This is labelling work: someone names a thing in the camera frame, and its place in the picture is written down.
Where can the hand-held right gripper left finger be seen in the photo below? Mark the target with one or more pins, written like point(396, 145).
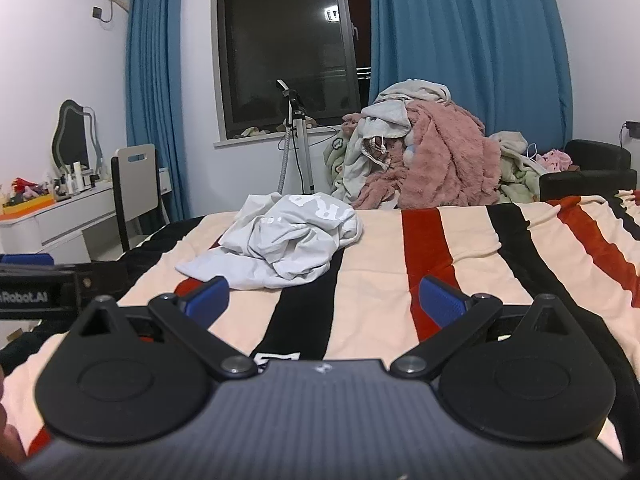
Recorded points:
point(209, 296)

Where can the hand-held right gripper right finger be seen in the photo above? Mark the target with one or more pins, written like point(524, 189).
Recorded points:
point(442, 304)

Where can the white t-shirt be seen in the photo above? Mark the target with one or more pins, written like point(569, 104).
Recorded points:
point(280, 240)

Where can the person's right hand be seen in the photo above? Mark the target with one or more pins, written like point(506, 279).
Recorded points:
point(9, 432)

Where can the striped fleece blanket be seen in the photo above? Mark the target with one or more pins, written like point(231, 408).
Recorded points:
point(380, 260)

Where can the white dressing table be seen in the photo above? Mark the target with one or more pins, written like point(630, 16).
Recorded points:
point(65, 220)

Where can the red toy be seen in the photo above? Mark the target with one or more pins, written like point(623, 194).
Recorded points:
point(27, 185)

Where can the row of cosmetic bottles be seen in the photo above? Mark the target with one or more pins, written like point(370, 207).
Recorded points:
point(75, 175)

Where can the white and black chair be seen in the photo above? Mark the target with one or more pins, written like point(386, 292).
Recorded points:
point(135, 185)

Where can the pink fluffy blanket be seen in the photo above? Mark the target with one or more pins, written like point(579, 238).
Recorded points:
point(445, 160)

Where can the pale green cloth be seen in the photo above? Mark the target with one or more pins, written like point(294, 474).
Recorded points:
point(517, 180)

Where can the wavy dressing mirror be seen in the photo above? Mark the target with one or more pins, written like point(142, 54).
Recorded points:
point(75, 135)

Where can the white windowsill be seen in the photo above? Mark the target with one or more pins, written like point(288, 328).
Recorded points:
point(260, 139)

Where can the cloth on windowsill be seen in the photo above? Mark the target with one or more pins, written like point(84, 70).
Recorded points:
point(255, 131)

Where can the cream cloth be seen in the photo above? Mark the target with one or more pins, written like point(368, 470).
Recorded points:
point(510, 141)

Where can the green printed blanket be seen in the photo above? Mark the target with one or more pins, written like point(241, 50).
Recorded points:
point(337, 160)

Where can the small pink garment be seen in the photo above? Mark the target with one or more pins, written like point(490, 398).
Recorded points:
point(555, 159)

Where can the silver tripod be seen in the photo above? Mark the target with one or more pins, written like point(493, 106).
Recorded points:
point(300, 130)

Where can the grey hooded sweatshirt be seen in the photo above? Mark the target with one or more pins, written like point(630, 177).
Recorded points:
point(395, 110)

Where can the black sofa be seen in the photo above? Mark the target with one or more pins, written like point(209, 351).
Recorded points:
point(595, 170)

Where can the narrow blue curtain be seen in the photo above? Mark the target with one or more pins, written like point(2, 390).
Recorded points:
point(155, 85)

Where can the dark window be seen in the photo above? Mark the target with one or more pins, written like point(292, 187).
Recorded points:
point(285, 45)

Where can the wide blue curtain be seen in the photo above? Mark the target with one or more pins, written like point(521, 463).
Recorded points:
point(465, 35)

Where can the wall socket with plug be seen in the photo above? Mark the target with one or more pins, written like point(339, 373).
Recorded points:
point(631, 129)

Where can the black wall socket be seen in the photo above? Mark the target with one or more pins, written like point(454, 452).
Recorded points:
point(97, 12)

